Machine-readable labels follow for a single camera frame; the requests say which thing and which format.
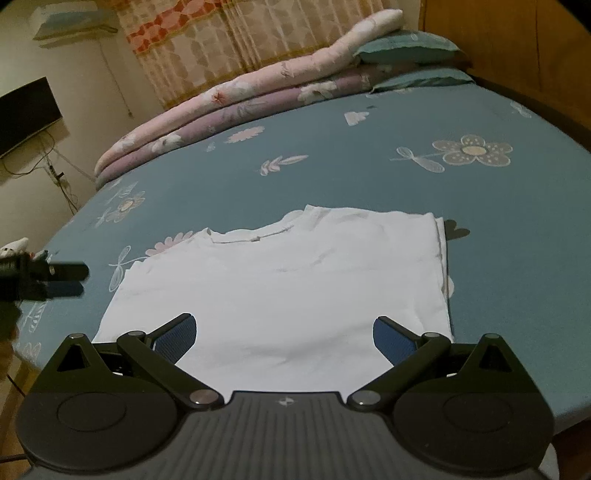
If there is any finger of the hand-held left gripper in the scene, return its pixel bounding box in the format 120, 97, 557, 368
46, 262, 90, 298

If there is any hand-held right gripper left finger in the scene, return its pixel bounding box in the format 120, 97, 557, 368
37, 313, 225, 411

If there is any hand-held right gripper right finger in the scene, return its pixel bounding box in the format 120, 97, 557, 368
347, 316, 532, 411

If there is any white long-sleeved shirt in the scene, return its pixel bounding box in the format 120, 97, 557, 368
92, 205, 455, 402

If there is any small plush toy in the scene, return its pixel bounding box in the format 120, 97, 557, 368
0, 237, 49, 261

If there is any black television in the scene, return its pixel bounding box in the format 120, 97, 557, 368
0, 77, 63, 160

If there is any purple floral quilt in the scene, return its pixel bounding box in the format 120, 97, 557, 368
95, 65, 398, 190

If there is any white air conditioner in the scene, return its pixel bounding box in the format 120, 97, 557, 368
28, 7, 120, 42

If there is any teal pillow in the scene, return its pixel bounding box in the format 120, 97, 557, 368
369, 67, 476, 93
353, 30, 467, 68

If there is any pink floral quilt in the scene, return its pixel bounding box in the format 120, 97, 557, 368
95, 8, 404, 176

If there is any patterned beige curtain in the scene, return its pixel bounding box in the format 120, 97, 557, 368
115, 0, 389, 112

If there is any wooden headboard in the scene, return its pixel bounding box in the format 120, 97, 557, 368
418, 0, 591, 153

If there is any wall cable bundle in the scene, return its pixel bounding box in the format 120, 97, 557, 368
0, 134, 93, 217

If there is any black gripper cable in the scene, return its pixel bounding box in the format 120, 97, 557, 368
0, 374, 31, 462

